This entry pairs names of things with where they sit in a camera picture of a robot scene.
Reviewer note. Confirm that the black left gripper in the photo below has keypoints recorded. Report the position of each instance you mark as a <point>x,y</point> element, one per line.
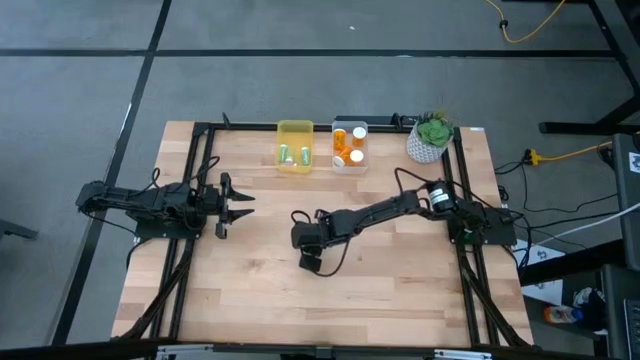
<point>225,205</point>

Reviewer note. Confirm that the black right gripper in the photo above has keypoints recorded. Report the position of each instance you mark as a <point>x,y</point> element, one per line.
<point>315,235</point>

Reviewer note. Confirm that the green pill bottle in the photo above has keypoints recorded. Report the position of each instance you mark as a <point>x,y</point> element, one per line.
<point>284,153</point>
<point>305,156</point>

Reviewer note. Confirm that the orange pill bottle white cap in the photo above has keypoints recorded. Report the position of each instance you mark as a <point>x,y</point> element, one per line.
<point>356,157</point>
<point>339,137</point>
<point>344,152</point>
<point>359,134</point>

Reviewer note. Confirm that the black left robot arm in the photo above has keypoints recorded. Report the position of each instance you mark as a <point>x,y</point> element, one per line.
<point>130,200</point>

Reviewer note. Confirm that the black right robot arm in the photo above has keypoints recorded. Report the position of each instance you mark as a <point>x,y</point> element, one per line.
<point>380,210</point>

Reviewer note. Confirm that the yellow translucent plastic bin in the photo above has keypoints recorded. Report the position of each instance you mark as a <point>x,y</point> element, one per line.
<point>295,135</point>

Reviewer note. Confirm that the clear plastic bin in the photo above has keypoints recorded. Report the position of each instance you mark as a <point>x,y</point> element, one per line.
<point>349,125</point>

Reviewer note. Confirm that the succulent plant in white pot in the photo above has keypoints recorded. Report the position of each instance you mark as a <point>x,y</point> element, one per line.
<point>425,150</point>

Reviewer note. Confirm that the grey chair base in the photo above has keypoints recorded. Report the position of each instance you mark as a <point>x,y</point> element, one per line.
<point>15,230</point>

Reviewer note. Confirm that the white printed paper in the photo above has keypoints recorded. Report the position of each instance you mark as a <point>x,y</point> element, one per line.
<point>545,292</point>

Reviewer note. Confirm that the orange drink bottle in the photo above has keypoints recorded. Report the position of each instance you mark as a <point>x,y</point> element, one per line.
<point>560,315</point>

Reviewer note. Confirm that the black floor beam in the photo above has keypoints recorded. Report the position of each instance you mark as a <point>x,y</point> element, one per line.
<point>575,262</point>

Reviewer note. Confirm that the black desk leg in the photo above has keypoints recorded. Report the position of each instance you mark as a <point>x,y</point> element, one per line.
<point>575,128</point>

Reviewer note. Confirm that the dark bag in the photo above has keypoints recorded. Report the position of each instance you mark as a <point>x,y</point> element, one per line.
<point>592,305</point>

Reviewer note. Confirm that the black box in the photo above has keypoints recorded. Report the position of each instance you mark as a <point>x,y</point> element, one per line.
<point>615,300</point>

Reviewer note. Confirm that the grey cabinet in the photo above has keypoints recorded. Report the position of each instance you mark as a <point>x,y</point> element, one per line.
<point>629,240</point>

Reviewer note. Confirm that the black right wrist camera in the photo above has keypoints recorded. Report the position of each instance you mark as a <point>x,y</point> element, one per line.
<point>311,263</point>

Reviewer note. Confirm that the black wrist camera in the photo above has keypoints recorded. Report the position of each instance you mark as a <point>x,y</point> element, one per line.
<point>211,199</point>
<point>311,263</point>

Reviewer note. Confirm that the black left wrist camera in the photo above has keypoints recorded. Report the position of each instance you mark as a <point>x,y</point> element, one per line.
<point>211,199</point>

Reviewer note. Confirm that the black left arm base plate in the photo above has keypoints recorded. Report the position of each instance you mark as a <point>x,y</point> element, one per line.
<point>165,232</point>

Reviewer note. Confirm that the black aluminium table frame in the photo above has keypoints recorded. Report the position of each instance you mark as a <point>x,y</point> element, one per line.
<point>245,126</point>

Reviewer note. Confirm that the silver camera mount bracket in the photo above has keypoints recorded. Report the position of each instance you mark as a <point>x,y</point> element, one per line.
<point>320,353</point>

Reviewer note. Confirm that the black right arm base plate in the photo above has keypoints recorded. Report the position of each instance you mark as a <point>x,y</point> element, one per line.
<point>500,232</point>

